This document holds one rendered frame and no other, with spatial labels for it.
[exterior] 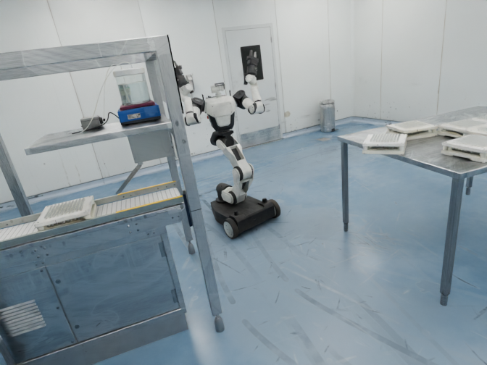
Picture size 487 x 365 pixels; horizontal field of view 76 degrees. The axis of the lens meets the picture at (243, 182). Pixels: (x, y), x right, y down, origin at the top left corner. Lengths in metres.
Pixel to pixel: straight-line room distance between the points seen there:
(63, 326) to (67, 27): 4.23
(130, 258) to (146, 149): 0.61
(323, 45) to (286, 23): 0.94
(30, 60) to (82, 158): 4.03
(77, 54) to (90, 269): 1.07
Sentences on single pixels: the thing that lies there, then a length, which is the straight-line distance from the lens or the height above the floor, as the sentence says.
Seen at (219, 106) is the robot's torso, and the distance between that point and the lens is 2.93.
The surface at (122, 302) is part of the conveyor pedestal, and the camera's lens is 2.05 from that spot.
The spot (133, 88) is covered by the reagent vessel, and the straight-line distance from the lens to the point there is 1.69.
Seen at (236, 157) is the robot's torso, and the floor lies 0.71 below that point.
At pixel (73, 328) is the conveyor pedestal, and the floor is 0.29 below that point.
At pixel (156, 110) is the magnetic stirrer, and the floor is 1.38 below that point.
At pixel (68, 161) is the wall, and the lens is 5.53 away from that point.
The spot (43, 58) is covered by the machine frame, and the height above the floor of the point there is 1.66.
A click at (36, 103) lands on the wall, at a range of 5.45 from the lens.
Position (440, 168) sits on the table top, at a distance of 1.99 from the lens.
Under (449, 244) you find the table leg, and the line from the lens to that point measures 2.14.
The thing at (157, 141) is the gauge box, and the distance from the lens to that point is 1.83.
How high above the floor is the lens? 1.54
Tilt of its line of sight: 21 degrees down
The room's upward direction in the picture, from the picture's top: 8 degrees counter-clockwise
